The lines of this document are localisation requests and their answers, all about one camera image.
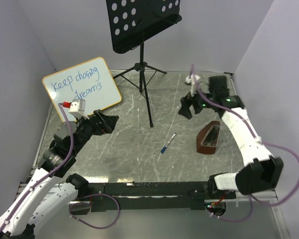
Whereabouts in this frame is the white rainbow whiteboard marker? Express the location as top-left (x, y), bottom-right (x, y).
top-left (160, 132), bottom-right (177, 154)

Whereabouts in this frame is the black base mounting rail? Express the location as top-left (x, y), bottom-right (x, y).
top-left (65, 174), bottom-right (236, 212)

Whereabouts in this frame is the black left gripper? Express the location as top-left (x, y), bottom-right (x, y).
top-left (70, 109), bottom-right (118, 154)

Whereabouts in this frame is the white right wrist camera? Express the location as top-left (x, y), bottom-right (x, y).
top-left (185, 73), bottom-right (200, 97)

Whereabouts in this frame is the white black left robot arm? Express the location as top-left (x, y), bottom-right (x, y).
top-left (0, 110), bottom-right (119, 239)

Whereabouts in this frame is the black perforated music stand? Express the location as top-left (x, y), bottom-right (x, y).
top-left (106, 0), bottom-right (182, 127)

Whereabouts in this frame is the brown whiteboard eraser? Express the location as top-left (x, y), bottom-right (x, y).
top-left (196, 120), bottom-right (220, 155)

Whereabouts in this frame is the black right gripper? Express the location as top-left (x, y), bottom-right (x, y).
top-left (178, 82), bottom-right (216, 120)

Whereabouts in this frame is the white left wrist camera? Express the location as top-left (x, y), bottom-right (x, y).
top-left (62, 99), bottom-right (89, 120)

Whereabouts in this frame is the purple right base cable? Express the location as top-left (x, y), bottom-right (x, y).
top-left (208, 194), bottom-right (254, 223)

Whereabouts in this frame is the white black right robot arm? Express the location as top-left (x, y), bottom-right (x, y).
top-left (178, 73), bottom-right (284, 198)

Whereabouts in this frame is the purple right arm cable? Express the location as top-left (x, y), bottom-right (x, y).
top-left (190, 64), bottom-right (299, 206)

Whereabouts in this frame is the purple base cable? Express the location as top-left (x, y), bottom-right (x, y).
top-left (68, 193), bottom-right (121, 229)
top-left (208, 194), bottom-right (254, 223)

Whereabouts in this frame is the orange framed whiteboard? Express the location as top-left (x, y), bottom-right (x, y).
top-left (42, 57), bottom-right (122, 122)

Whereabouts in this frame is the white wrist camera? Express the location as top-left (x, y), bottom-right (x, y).
top-left (185, 73), bottom-right (200, 97)
top-left (62, 99), bottom-right (89, 120)

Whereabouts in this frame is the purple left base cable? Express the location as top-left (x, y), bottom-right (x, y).
top-left (68, 193), bottom-right (121, 229)

